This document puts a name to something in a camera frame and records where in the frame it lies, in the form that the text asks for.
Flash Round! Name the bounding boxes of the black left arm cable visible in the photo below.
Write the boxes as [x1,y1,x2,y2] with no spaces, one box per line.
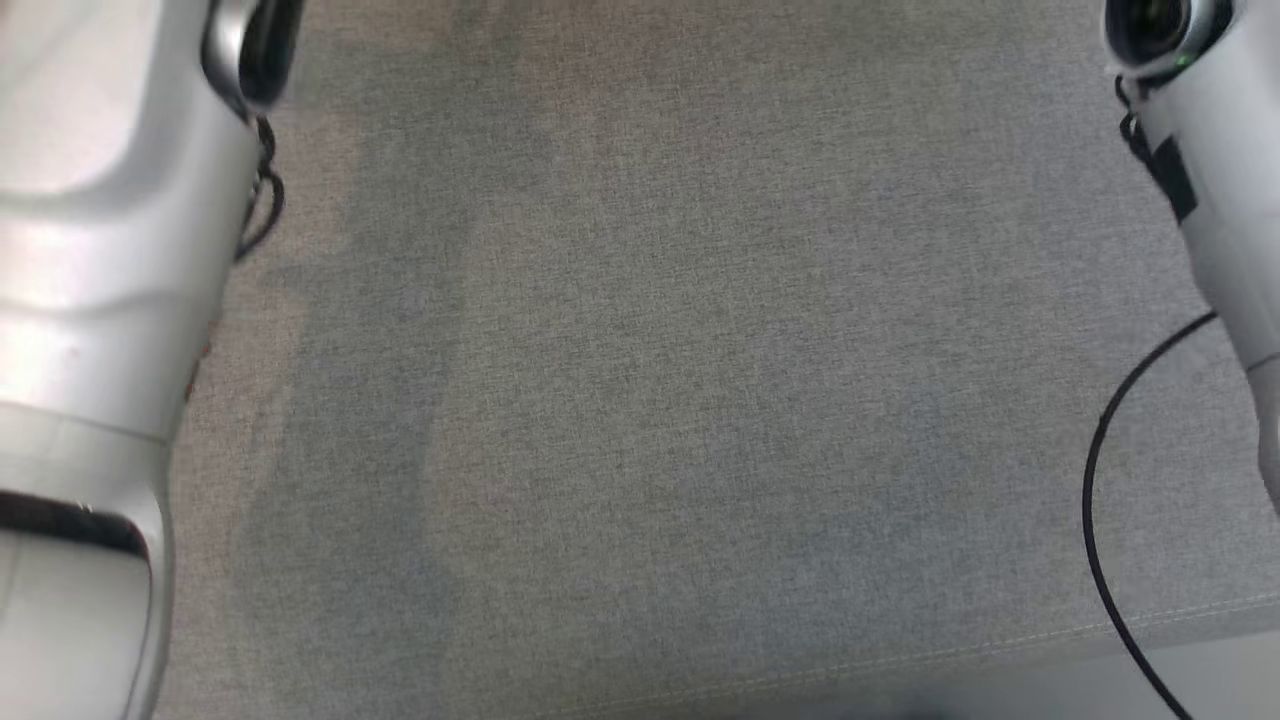
[235,115,286,263]

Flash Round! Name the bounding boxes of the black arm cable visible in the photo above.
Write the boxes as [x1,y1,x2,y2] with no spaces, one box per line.
[1082,312,1216,720]
[235,115,286,263]

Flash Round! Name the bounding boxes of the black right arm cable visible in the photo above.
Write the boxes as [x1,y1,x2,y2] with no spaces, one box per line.
[1082,312,1216,720]

